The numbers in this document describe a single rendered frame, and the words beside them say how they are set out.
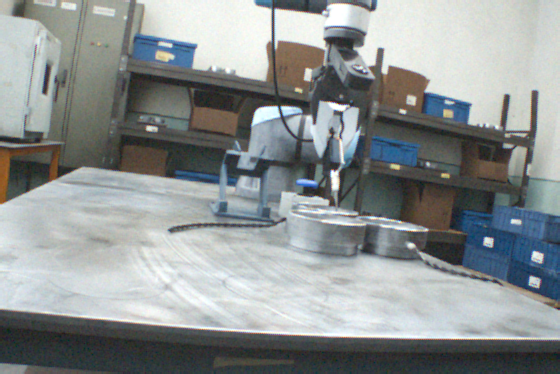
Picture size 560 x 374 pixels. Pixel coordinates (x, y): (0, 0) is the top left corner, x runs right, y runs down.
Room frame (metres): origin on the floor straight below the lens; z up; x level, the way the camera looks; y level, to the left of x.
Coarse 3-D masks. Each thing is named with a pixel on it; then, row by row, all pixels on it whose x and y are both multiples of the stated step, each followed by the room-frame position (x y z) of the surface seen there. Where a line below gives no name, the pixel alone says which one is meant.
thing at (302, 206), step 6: (294, 204) 0.79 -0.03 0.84; (300, 204) 0.83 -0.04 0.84; (306, 204) 0.84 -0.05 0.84; (312, 204) 0.85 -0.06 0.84; (318, 204) 0.85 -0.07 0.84; (300, 210) 0.77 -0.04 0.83; (306, 210) 0.76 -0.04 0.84; (312, 210) 0.75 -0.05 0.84; (318, 210) 0.75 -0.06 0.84; (324, 210) 0.85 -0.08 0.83; (330, 210) 0.85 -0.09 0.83; (342, 210) 0.84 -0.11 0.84; (348, 210) 0.83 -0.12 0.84; (348, 216) 0.76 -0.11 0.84; (354, 216) 0.77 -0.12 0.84
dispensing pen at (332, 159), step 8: (328, 128) 0.86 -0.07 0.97; (328, 136) 0.86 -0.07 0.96; (328, 144) 0.82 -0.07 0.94; (336, 144) 0.82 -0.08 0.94; (328, 152) 0.82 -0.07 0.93; (336, 152) 0.81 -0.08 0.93; (328, 160) 0.81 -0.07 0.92; (336, 160) 0.80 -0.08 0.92; (328, 168) 0.81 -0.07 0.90; (336, 168) 0.81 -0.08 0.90; (336, 176) 0.80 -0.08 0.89; (336, 184) 0.80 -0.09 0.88; (336, 192) 0.79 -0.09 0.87; (336, 200) 0.78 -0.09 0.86; (336, 208) 0.78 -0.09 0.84
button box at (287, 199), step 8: (288, 192) 0.95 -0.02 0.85; (280, 200) 0.96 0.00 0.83; (288, 200) 0.91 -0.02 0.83; (296, 200) 0.90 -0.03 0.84; (304, 200) 0.90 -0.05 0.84; (312, 200) 0.91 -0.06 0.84; (320, 200) 0.91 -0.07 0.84; (328, 200) 0.91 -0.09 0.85; (280, 208) 0.96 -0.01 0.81; (288, 208) 0.91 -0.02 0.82; (280, 216) 0.95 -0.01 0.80
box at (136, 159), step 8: (128, 152) 3.96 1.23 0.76; (136, 152) 3.98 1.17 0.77; (144, 152) 4.00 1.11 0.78; (152, 152) 4.02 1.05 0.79; (160, 152) 4.04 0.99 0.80; (128, 160) 3.97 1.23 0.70; (136, 160) 3.99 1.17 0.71; (144, 160) 4.01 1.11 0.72; (152, 160) 4.03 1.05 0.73; (160, 160) 4.06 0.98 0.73; (168, 160) 4.26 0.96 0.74; (120, 168) 3.96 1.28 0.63; (128, 168) 3.98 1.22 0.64; (136, 168) 4.00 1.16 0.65; (144, 168) 4.02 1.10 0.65; (152, 168) 4.04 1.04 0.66; (160, 168) 4.07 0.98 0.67; (160, 176) 4.07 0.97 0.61
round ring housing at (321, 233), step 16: (288, 224) 0.65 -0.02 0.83; (304, 224) 0.63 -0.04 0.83; (320, 224) 0.62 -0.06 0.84; (336, 224) 0.62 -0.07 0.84; (352, 224) 0.62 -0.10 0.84; (288, 240) 0.66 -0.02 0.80; (304, 240) 0.63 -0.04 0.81; (320, 240) 0.62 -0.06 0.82; (336, 240) 0.62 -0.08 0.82; (352, 240) 0.63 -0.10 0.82
